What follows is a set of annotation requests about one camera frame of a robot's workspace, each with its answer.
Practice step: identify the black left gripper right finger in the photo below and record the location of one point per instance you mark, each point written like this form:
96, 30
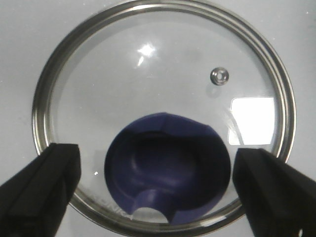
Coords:
278, 200

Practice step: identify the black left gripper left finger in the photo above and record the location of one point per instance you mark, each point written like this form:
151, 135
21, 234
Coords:
33, 202

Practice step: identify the glass lid with blue knob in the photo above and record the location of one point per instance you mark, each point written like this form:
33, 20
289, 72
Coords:
159, 95

